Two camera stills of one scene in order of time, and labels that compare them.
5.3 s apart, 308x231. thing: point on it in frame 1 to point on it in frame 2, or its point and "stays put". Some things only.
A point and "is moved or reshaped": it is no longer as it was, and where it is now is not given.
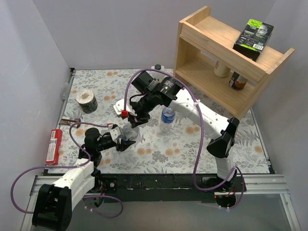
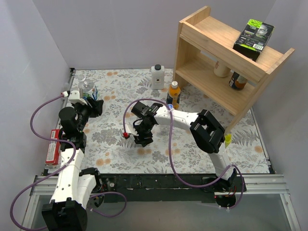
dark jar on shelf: x=237 y=82 stays put
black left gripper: x=119 y=145 to x=95 y=106
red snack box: x=55 y=140 stays put
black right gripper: x=135 y=118 to x=143 y=138
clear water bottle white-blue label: x=129 y=133 is moved or reshaped
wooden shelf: x=206 y=60 stays put
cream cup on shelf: x=220 y=70 stays put
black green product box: x=252 y=38 stays put
